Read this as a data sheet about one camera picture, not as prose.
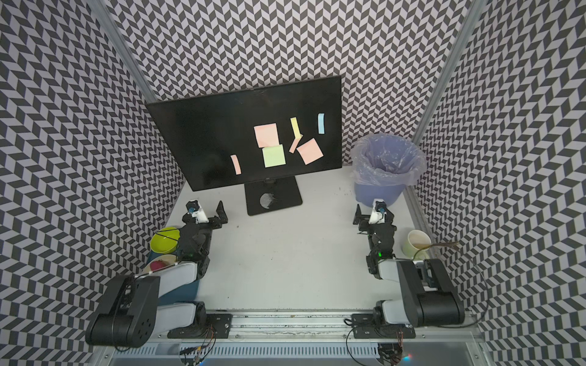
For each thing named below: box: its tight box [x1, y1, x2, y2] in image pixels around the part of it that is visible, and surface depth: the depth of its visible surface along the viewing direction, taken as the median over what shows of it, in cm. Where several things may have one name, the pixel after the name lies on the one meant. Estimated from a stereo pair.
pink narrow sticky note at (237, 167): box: [230, 154, 242, 176], surface depth 84 cm
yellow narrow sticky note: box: [289, 116, 304, 140], surface depth 77 cm
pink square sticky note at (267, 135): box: [253, 122, 281, 148], surface depth 78 cm
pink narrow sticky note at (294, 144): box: [288, 136, 303, 155], surface depth 81 cm
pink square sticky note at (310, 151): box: [296, 138, 324, 165], surface depth 83 cm
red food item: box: [149, 260, 168, 272], surface depth 86 cm
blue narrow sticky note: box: [317, 112, 326, 135], surface depth 77 cm
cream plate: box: [143, 253, 178, 274], surface depth 87 cm
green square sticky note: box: [261, 144, 287, 168], surface depth 82 cm
